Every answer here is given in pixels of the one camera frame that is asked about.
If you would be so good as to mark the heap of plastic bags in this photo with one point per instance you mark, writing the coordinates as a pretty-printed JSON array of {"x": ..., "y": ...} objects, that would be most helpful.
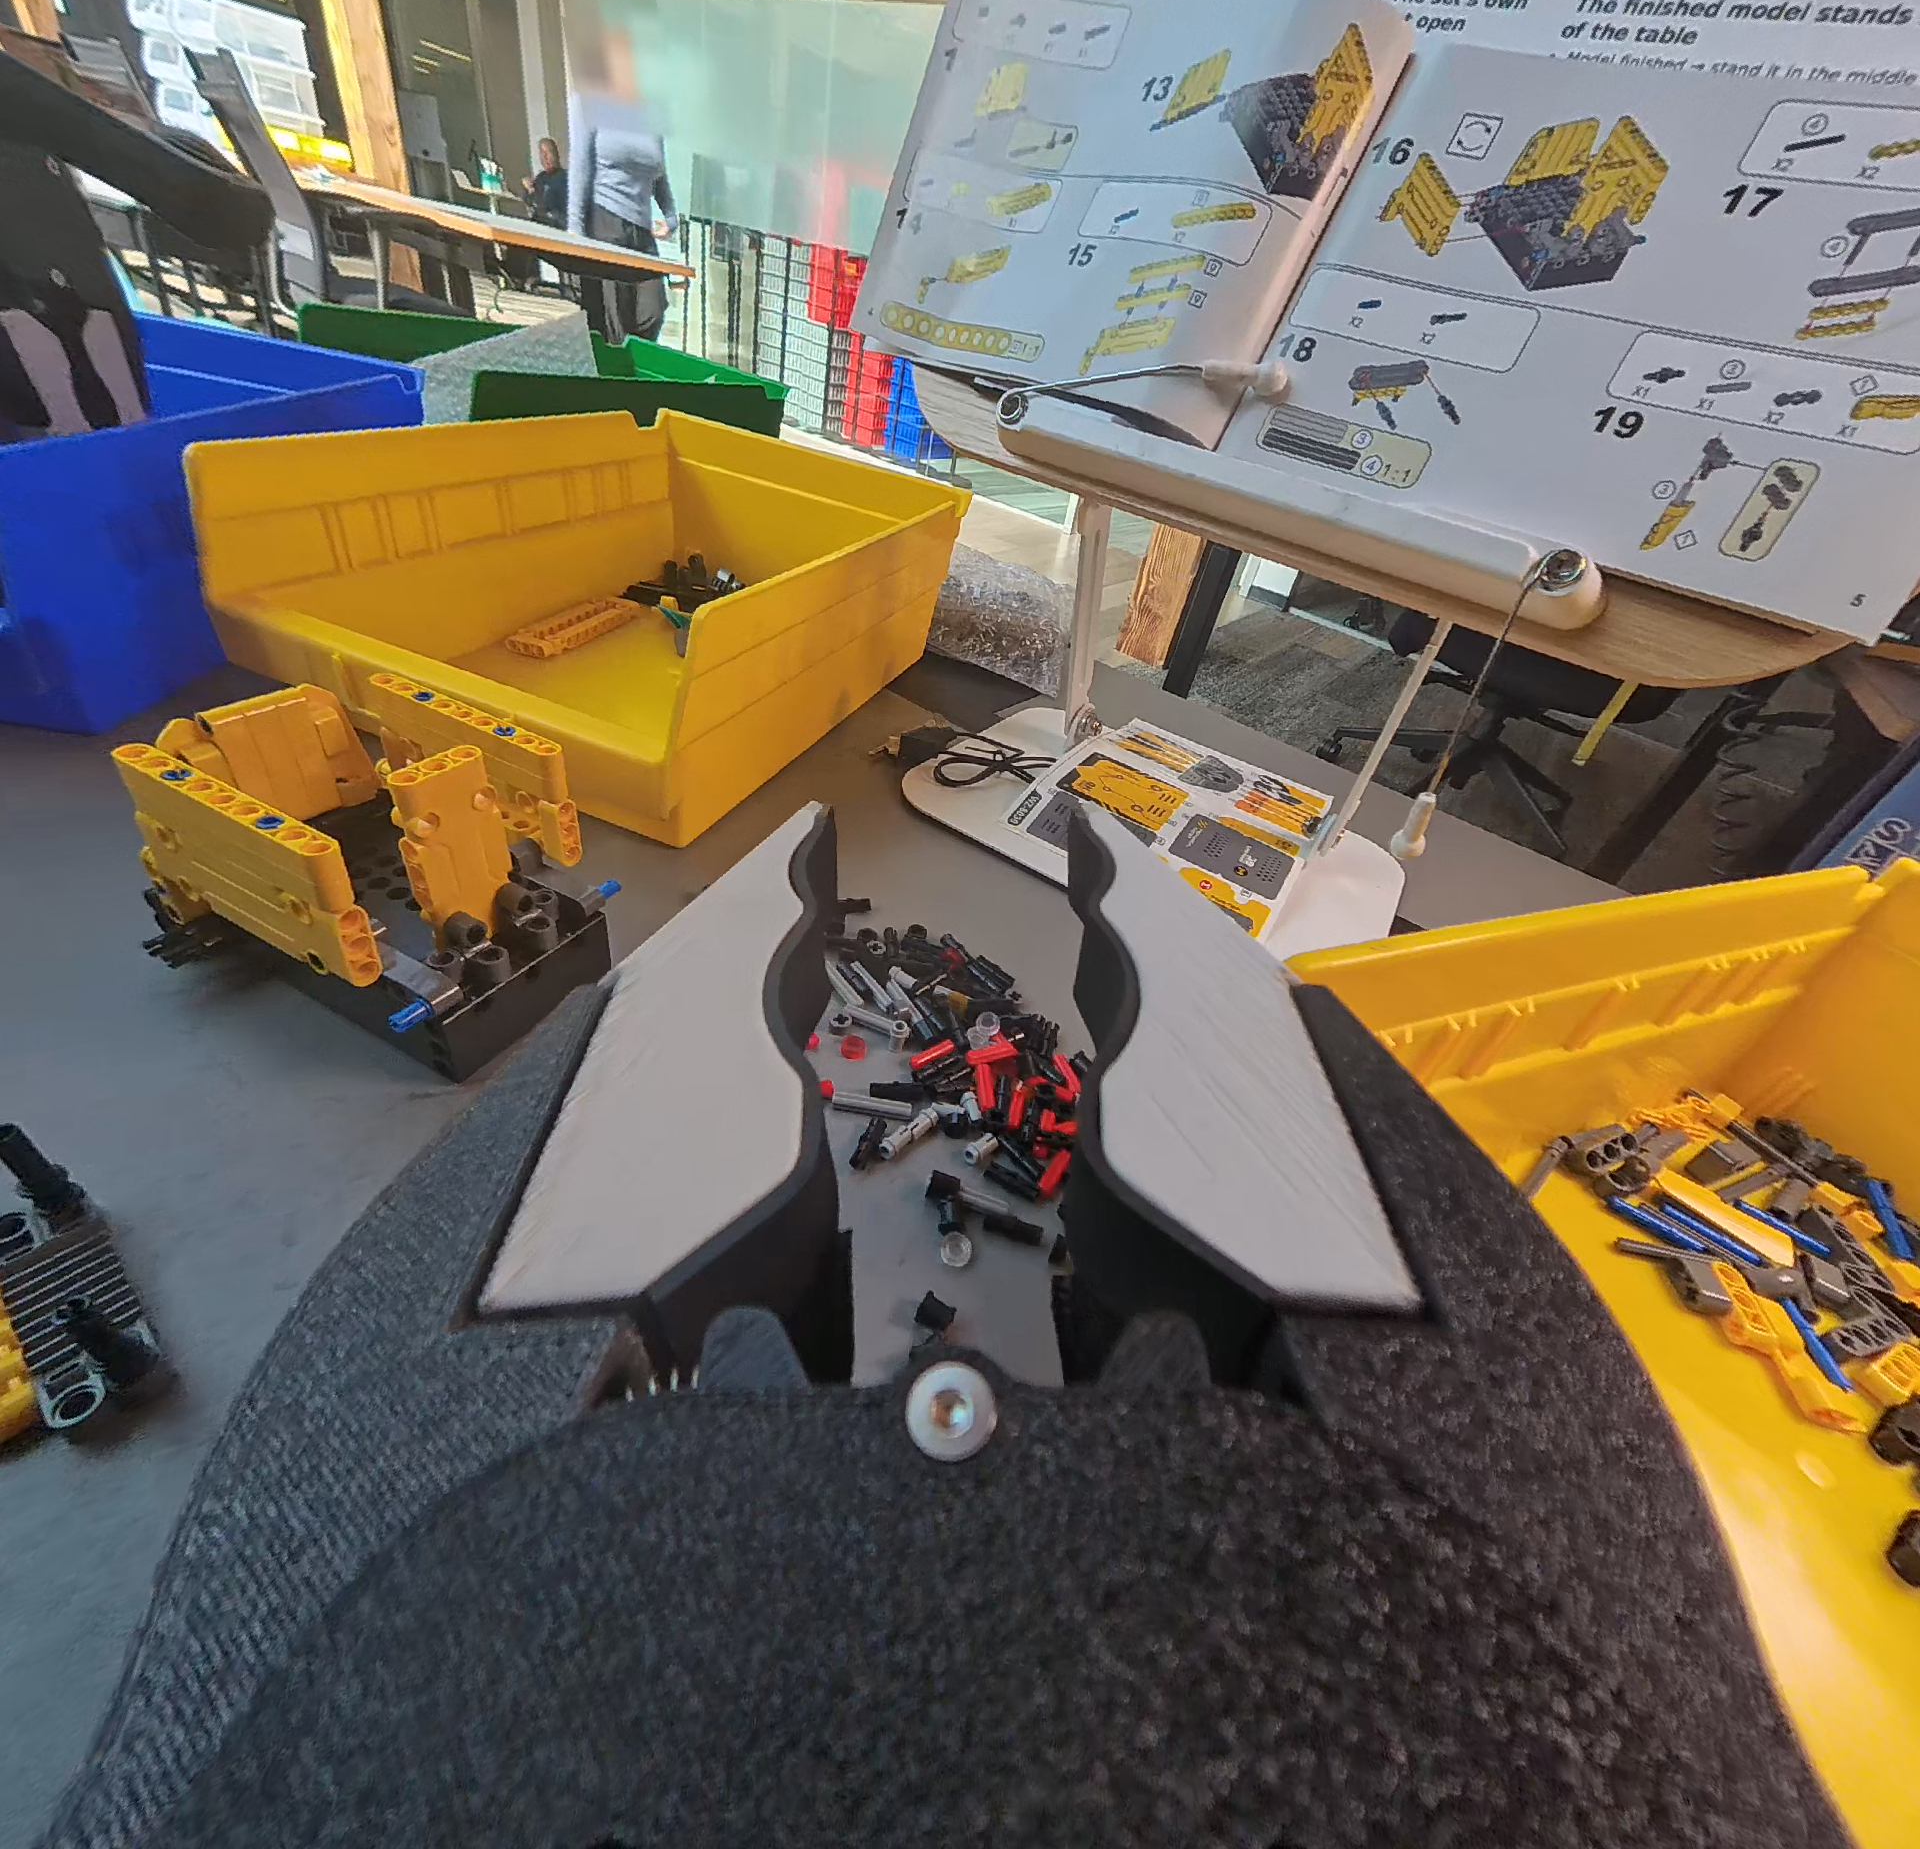
[{"x": 503, "y": 363}]

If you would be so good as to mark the standing desk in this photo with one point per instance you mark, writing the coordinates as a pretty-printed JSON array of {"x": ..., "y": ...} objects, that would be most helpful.
[{"x": 496, "y": 220}]

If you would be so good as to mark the pile of small lego pins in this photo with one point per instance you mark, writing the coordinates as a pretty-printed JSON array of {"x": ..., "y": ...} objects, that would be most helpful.
[{"x": 975, "y": 1067}]

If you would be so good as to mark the green plastic bin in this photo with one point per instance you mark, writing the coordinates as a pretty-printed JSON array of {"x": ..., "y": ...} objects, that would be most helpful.
[{"x": 600, "y": 396}]

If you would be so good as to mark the black office chair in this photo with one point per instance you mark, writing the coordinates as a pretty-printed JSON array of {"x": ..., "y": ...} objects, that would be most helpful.
[{"x": 1499, "y": 694}]

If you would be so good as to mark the wooden support post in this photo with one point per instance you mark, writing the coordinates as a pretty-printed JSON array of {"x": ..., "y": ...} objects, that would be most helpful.
[{"x": 1162, "y": 587}]

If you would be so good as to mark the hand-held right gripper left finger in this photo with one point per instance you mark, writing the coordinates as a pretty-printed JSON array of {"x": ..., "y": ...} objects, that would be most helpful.
[{"x": 661, "y": 1130}]

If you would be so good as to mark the yellow black lego model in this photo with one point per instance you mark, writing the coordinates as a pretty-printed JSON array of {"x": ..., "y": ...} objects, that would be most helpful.
[{"x": 256, "y": 844}]

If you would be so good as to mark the heap of grey yellow lego parts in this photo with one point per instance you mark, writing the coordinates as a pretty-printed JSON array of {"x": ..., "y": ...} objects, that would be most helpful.
[{"x": 1756, "y": 1248}]

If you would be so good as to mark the yellow plastic bin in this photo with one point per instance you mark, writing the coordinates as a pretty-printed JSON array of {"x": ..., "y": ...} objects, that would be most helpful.
[
  {"x": 810, "y": 650},
  {"x": 1575, "y": 1009}
]

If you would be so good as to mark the grey yellow lego subassembly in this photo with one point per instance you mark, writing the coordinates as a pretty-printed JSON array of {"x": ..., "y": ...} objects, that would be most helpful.
[{"x": 75, "y": 1294}]

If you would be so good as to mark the rack of coloured bins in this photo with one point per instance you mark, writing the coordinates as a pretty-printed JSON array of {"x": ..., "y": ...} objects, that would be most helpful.
[{"x": 855, "y": 347}]

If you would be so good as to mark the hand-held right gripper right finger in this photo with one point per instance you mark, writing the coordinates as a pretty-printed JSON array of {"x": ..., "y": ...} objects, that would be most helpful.
[{"x": 1244, "y": 1130}]

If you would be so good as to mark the orange lego frame panel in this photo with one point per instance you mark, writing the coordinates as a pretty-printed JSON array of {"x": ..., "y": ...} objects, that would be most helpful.
[{"x": 570, "y": 625}]

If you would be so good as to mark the blue plastic bin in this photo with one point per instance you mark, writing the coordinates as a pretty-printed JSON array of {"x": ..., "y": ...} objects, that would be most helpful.
[{"x": 105, "y": 559}]

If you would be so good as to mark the instruction booklet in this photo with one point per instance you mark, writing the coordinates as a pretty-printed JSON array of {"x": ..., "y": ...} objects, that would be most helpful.
[{"x": 1499, "y": 304}]

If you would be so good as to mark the black lego beam with gears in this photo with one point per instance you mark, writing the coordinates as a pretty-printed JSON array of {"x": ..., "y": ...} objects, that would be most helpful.
[{"x": 682, "y": 584}]

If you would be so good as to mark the grey bubble wrap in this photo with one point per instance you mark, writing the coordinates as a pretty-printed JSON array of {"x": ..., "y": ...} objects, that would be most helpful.
[{"x": 1004, "y": 619}]

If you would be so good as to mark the folded leaflet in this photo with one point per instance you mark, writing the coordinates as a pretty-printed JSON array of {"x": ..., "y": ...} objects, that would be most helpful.
[{"x": 1169, "y": 815}]

